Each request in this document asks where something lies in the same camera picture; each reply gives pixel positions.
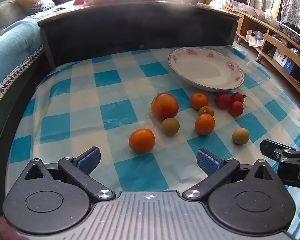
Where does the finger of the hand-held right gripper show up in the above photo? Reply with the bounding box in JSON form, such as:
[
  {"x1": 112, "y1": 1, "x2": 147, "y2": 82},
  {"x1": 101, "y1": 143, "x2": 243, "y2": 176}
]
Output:
[{"x1": 260, "y1": 139, "x2": 300, "y2": 160}]

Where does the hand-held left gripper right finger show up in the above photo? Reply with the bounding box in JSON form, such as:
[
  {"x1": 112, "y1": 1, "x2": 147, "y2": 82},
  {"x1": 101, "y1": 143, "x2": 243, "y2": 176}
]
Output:
[{"x1": 182, "y1": 148, "x2": 277, "y2": 202}]

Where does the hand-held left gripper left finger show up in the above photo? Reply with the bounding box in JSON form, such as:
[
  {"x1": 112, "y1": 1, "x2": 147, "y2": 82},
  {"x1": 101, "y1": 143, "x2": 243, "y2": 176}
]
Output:
[{"x1": 24, "y1": 146, "x2": 116, "y2": 203}]

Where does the small orange tangerine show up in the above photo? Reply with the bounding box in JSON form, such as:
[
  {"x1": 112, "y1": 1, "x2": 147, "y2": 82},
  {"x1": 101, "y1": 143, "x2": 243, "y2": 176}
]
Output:
[
  {"x1": 190, "y1": 92, "x2": 209, "y2": 111},
  {"x1": 129, "y1": 128, "x2": 156, "y2": 153},
  {"x1": 194, "y1": 113, "x2": 216, "y2": 135}
]

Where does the red cherry tomato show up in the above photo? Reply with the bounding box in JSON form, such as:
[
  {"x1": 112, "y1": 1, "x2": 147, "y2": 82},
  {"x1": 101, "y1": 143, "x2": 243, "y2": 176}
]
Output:
[
  {"x1": 229, "y1": 101, "x2": 244, "y2": 116},
  {"x1": 231, "y1": 92, "x2": 245, "y2": 104},
  {"x1": 214, "y1": 93, "x2": 232, "y2": 110}
]

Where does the red orange peach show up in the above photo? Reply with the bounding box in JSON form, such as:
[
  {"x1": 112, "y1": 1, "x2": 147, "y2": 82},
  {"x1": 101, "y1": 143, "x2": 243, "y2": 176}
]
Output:
[{"x1": 151, "y1": 92, "x2": 179, "y2": 120}]

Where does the white floral plate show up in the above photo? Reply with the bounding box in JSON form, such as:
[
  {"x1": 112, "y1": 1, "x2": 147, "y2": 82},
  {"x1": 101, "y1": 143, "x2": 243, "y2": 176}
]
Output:
[{"x1": 168, "y1": 47, "x2": 245, "y2": 92}]

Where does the person's left forearm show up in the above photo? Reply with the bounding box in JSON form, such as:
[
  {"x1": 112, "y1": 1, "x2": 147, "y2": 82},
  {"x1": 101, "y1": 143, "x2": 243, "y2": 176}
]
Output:
[{"x1": 0, "y1": 211, "x2": 23, "y2": 240}]

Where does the blue white checkered tablecloth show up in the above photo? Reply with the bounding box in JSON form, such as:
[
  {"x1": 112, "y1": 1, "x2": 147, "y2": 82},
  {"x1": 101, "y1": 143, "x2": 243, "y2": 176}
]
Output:
[{"x1": 4, "y1": 44, "x2": 300, "y2": 240}]

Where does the blue box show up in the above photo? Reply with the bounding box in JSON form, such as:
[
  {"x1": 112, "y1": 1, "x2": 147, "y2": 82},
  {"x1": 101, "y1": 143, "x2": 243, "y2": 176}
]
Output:
[{"x1": 284, "y1": 57, "x2": 297, "y2": 74}]

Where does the white box with dark dots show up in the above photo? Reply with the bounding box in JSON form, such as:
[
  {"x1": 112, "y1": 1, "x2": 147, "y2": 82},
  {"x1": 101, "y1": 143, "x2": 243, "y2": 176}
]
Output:
[{"x1": 274, "y1": 49, "x2": 288, "y2": 67}]

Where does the black television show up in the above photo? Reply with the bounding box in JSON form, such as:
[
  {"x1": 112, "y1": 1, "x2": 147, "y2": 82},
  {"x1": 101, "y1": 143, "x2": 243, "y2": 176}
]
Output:
[{"x1": 276, "y1": 12, "x2": 300, "y2": 53}]

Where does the wooden television stand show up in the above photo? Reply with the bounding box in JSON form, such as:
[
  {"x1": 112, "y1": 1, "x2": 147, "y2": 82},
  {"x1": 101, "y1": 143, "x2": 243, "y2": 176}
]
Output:
[{"x1": 224, "y1": 4, "x2": 300, "y2": 103}]

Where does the white paper bundle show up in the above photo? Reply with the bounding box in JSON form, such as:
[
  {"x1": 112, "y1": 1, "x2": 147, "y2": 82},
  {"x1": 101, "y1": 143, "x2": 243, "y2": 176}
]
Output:
[{"x1": 247, "y1": 30, "x2": 264, "y2": 47}]

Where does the teal blanket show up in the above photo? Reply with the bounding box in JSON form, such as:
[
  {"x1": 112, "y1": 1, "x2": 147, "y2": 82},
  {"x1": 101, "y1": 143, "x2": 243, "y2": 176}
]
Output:
[{"x1": 0, "y1": 12, "x2": 44, "y2": 93}]

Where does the white sofa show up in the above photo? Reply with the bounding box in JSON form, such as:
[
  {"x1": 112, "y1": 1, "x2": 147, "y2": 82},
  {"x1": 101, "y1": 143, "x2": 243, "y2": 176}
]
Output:
[{"x1": 0, "y1": 0, "x2": 53, "y2": 37}]

